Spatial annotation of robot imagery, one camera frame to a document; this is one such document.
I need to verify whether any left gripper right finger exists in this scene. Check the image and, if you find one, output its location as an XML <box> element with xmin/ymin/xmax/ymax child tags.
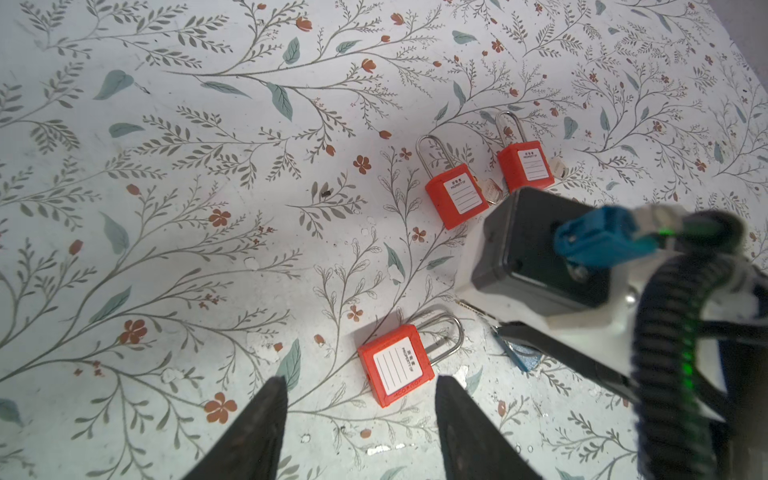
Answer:
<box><xmin>435</xmin><ymin>376</ymin><xmax>540</xmax><ymax>480</ymax></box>

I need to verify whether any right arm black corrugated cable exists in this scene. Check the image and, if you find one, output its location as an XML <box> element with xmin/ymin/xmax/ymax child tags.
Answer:
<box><xmin>629</xmin><ymin>209</ymin><xmax>748</xmax><ymax>480</ymax></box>

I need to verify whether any red padlock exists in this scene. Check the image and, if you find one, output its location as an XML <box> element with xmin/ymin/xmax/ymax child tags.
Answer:
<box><xmin>415</xmin><ymin>135</ymin><xmax>504</xmax><ymax>230</ymax></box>
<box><xmin>495</xmin><ymin>111</ymin><xmax>562</xmax><ymax>193</ymax></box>
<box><xmin>357</xmin><ymin>313</ymin><xmax>466</xmax><ymax>408</ymax></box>

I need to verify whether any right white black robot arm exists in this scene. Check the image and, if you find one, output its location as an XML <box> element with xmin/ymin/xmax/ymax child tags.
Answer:
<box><xmin>483</xmin><ymin>205</ymin><xmax>767</xmax><ymax>479</ymax></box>

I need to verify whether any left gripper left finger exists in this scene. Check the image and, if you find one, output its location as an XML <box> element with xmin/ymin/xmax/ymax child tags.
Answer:
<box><xmin>184</xmin><ymin>376</ymin><xmax>288</xmax><ymax>480</ymax></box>

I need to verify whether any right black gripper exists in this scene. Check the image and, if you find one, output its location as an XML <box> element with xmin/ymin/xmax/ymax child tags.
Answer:
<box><xmin>497</xmin><ymin>320</ymin><xmax>739</xmax><ymax>421</ymax></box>

